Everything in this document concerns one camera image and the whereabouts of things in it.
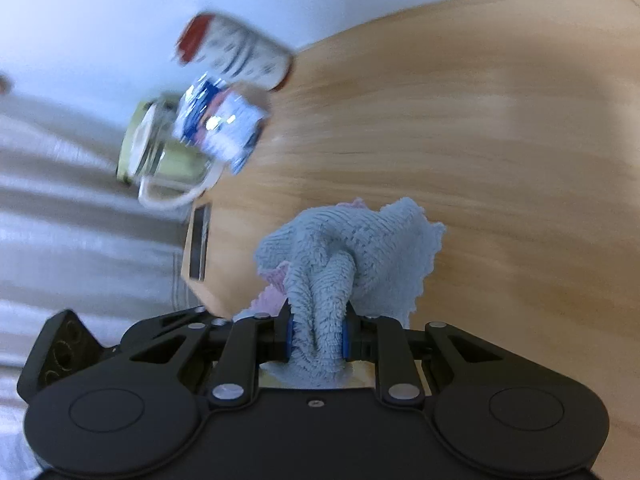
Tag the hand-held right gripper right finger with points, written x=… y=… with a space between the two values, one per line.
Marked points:
x=346 y=336

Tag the blue white plastic packet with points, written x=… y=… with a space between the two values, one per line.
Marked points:
x=220 y=120

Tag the patterned tumbler with red lid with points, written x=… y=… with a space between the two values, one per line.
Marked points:
x=240 y=50

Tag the grey and pink cloth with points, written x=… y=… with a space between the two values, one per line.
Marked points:
x=350 y=250

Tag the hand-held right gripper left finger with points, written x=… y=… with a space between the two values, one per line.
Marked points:
x=286 y=332

